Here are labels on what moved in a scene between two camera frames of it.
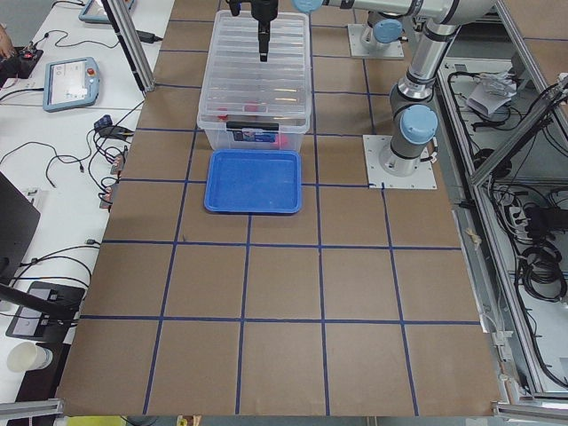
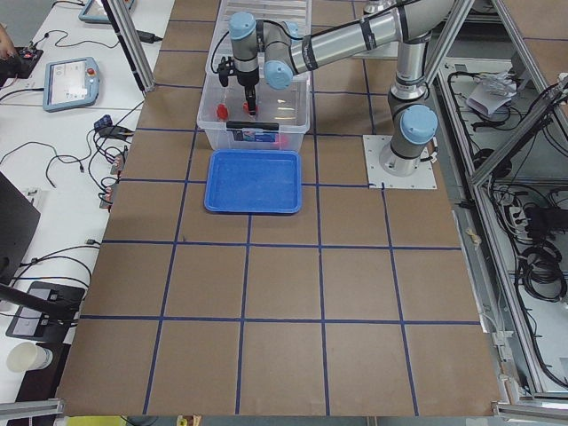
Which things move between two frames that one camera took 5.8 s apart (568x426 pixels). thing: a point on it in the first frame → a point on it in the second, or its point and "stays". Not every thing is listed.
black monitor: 19,223 stays
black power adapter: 148,37 stays
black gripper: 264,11 → 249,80
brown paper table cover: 360,304 stays
